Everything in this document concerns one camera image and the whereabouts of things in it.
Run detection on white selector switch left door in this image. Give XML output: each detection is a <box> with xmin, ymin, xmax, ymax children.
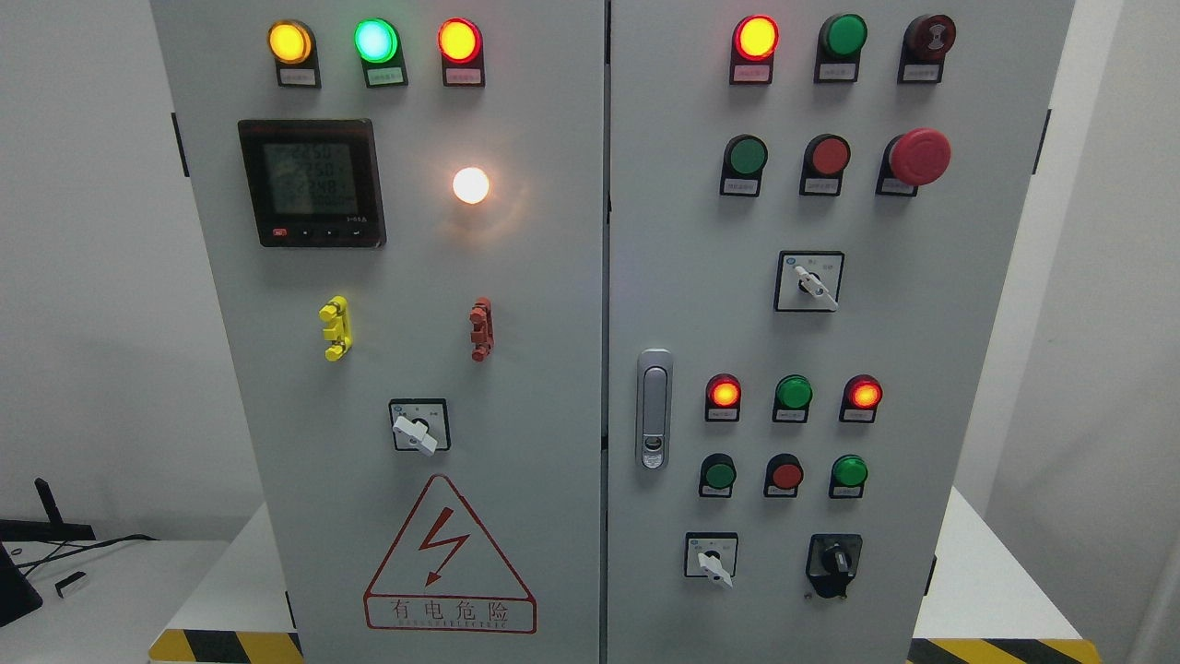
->
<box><xmin>388</xmin><ymin>397</ymin><xmax>452</xmax><ymax>456</ymax></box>

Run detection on red lit indicator right top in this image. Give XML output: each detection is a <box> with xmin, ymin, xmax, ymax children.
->
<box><xmin>729</xmin><ymin>14</ymin><xmax>780</xmax><ymax>87</ymax></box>

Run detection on red push button lower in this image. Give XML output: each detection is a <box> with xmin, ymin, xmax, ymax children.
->
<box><xmin>763</xmin><ymin>453</ymin><xmax>805</xmax><ymax>499</ymax></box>

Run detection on yellow terminal connector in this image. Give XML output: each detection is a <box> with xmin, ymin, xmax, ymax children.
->
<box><xmin>319</xmin><ymin>295</ymin><xmax>353</xmax><ymax>362</ymax></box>

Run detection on red push button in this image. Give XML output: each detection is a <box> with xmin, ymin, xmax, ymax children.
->
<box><xmin>799</xmin><ymin>134</ymin><xmax>851</xmax><ymax>196</ymax></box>
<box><xmin>763</xmin><ymin>453</ymin><xmax>805</xmax><ymax>499</ymax></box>

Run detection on small white black device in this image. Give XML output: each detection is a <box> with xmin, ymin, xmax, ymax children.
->
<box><xmin>53</xmin><ymin>570</ymin><xmax>89</xmax><ymax>599</ymax></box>

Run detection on silver door handle lock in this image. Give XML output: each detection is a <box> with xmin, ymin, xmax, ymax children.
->
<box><xmin>636</xmin><ymin>349</ymin><xmax>673</xmax><ymax>469</ymax></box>

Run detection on green indicator middle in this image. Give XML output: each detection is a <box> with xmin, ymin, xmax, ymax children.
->
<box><xmin>773</xmin><ymin>374</ymin><xmax>814</xmax><ymax>423</ymax></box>

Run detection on green lit indicator light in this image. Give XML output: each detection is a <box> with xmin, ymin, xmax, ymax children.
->
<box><xmin>353</xmin><ymin>18</ymin><xmax>408</xmax><ymax>88</ymax></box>

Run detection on black digital power meter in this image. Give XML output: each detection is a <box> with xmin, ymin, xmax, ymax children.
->
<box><xmin>240</xmin><ymin>118</ymin><xmax>386</xmax><ymax>248</ymax></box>

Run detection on green indicator right top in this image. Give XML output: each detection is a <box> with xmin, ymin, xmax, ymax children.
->
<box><xmin>814</xmin><ymin>13</ymin><xmax>867</xmax><ymax>84</ymax></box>

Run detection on green push button upper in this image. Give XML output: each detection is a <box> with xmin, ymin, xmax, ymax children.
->
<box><xmin>719</xmin><ymin>134</ymin><xmax>768</xmax><ymax>197</ymax></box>

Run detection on white glowing indicator light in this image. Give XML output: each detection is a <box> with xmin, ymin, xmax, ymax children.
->
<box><xmin>452</xmin><ymin>165</ymin><xmax>490</xmax><ymax>205</ymax></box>

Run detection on black monitor stand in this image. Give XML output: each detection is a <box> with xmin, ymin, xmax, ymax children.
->
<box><xmin>1</xmin><ymin>478</ymin><xmax>94</xmax><ymax>626</ymax></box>

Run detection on white selector switch upper right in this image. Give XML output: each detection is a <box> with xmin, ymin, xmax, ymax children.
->
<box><xmin>774</xmin><ymin>251</ymin><xmax>844</xmax><ymax>313</ymax></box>

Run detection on red push button upper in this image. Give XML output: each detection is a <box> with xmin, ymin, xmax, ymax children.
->
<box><xmin>799</xmin><ymin>134</ymin><xmax>851</xmax><ymax>196</ymax></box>

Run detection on green push button lower left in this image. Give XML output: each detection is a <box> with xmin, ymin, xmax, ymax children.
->
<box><xmin>697</xmin><ymin>453</ymin><xmax>738</xmax><ymax>499</ymax></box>

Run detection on red emergency stop button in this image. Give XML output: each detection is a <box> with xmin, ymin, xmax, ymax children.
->
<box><xmin>876</xmin><ymin>127</ymin><xmax>952</xmax><ymax>197</ymax></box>

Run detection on red danger warning sticker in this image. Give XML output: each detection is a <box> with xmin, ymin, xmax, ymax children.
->
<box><xmin>365</xmin><ymin>474</ymin><xmax>537</xmax><ymax>635</ymax></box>

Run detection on red indicator middle right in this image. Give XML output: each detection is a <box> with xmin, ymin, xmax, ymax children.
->
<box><xmin>839</xmin><ymin>374</ymin><xmax>881</xmax><ymax>423</ymax></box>

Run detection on red terminal connector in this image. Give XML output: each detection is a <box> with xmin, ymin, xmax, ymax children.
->
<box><xmin>468</xmin><ymin>297</ymin><xmax>496</xmax><ymax>362</ymax></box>

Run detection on white selector switch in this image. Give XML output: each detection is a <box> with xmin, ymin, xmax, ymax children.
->
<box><xmin>774</xmin><ymin>251</ymin><xmax>844</xmax><ymax>313</ymax></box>
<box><xmin>683</xmin><ymin>532</ymin><xmax>740</xmax><ymax>589</ymax></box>

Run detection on green push button lower right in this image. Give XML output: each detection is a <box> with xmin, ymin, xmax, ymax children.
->
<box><xmin>830</xmin><ymin>454</ymin><xmax>868</xmax><ymax>499</ymax></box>

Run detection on red lit indicator left door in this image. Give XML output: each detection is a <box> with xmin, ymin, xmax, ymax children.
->
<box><xmin>437</xmin><ymin>17</ymin><xmax>485</xmax><ymax>88</ymax></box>

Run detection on green push button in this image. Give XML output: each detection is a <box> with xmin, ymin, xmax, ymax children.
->
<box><xmin>830</xmin><ymin>454</ymin><xmax>868</xmax><ymax>499</ymax></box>
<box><xmin>697</xmin><ymin>453</ymin><xmax>738</xmax><ymax>499</ymax></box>
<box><xmin>719</xmin><ymin>134</ymin><xmax>768</xmax><ymax>197</ymax></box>

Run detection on yellow indicator light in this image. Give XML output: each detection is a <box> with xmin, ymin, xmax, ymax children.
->
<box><xmin>268</xmin><ymin>18</ymin><xmax>322</xmax><ymax>88</ymax></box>

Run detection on grey electrical cabinet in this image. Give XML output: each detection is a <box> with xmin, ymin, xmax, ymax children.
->
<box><xmin>151</xmin><ymin>1</ymin><xmax>1074</xmax><ymax>663</ymax></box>

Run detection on white selector switch lower right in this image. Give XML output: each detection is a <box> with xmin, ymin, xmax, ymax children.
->
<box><xmin>683</xmin><ymin>532</ymin><xmax>740</xmax><ymax>589</ymax></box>

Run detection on black cable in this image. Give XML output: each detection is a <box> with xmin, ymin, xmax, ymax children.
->
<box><xmin>7</xmin><ymin>534</ymin><xmax>159</xmax><ymax>580</ymax></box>

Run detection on black knob switch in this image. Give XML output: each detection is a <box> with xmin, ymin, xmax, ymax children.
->
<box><xmin>805</xmin><ymin>534</ymin><xmax>863</xmax><ymax>599</ymax></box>

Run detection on red lit indicator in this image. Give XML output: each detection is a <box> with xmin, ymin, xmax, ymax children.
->
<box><xmin>704</xmin><ymin>373</ymin><xmax>742</xmax><ymax>421</ymax></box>
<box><xmin>729</xmin><ymin>14</ymin><xmax>780</xmax><ymax>87</ymax></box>

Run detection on dark red buzzer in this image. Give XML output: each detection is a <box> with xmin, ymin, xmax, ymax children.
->
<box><xmin>897</xmin><ymin>14</ymin><xmax>957</xmax><ymax>84</ymax></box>

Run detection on red lit indicator middle left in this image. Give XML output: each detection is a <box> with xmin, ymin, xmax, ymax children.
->
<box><xmin>704</xmin><ymin>373</ymin><xmax>742</xmax><ymax>421</ymax></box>

